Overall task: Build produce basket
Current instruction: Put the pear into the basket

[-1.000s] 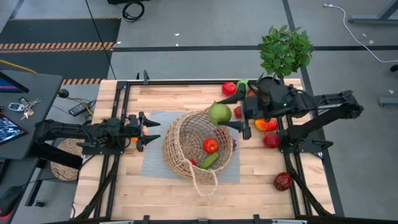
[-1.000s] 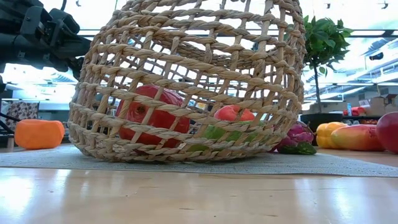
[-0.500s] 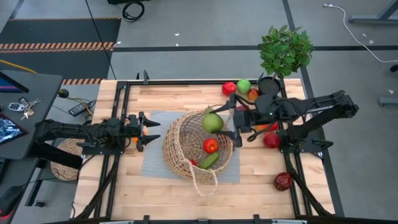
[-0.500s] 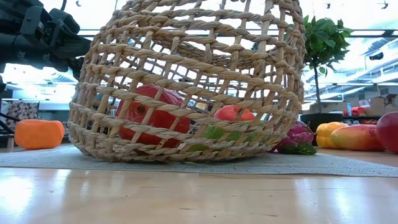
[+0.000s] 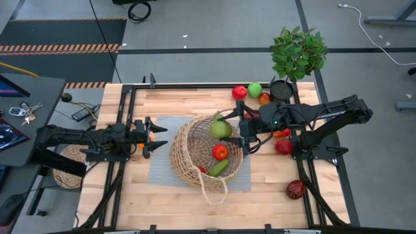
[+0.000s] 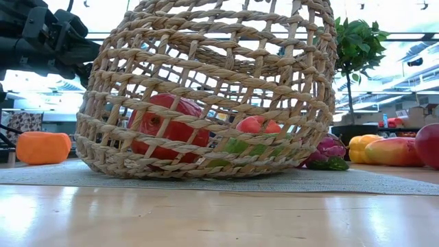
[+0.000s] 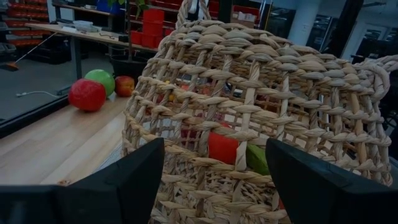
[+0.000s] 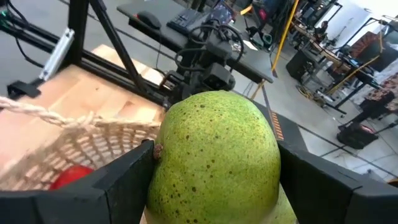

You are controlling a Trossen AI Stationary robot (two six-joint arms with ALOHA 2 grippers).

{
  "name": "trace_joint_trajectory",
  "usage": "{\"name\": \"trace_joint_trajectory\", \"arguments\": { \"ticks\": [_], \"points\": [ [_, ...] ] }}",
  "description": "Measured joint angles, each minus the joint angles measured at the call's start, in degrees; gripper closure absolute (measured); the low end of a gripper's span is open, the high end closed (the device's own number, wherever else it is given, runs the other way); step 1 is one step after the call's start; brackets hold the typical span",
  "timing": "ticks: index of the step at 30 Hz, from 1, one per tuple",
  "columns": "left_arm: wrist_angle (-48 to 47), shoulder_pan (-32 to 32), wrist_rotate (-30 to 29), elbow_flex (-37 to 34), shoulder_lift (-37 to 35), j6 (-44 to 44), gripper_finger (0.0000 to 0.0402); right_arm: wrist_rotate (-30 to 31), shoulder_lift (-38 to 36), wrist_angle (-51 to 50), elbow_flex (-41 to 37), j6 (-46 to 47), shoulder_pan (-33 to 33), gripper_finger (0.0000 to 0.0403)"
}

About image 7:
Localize brown cardboard box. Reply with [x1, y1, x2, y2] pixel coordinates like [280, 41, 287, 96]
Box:
[233, 11, 259, 29]

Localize shelf with red bins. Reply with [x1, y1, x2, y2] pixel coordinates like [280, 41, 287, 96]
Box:
[5, 0, 50, 47]

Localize artificial plant in black pot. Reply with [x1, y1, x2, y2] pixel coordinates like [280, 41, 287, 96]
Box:
[107, 0, 150, 84]

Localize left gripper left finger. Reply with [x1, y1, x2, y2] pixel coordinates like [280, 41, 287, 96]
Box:
[0, 138, 165, 224]

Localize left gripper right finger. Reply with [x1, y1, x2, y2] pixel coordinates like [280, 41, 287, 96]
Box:
[265, 138, 398, 224]

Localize green apple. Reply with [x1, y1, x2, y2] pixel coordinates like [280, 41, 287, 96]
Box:
[84, 68, 116, 97]

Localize stacked red storage bins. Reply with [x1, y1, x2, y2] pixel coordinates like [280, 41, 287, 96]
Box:
[129, 8, 175, 49]

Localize white cable with plug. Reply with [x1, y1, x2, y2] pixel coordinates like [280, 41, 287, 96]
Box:
[16, 90, 60, 98]

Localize crimson red apple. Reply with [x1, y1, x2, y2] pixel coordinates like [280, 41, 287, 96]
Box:
[68, 78, 107, 113]

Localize woven wicker basket with handles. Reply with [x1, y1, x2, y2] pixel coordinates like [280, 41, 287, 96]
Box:
[121, 0, 398, 224]

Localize yellow bell pepper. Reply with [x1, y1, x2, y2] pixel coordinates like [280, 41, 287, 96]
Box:
[164, 80, 177, 103]

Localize blue storage bin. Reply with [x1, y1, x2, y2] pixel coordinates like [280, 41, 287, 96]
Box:
[95, 0, 125, 15]

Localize small green cucumber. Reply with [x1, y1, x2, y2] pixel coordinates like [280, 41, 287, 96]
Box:
[245, 143, 271, 175]

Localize black aluminium table frame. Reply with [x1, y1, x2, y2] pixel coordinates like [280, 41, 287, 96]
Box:
[0, 90, 72, 139]

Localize broom with orange head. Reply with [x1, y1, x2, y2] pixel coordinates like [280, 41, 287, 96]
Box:
[0, 30, 59, 72]

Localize grey woven placemat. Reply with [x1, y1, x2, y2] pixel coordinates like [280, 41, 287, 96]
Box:
[93, 138, 127, 175]

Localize white plastic tub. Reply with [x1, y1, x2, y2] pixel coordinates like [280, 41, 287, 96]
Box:
[73, 20, 94, 32]

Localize wooden workbench grey legs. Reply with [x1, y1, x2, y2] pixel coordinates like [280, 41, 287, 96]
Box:
[24, 22, 159, 96]

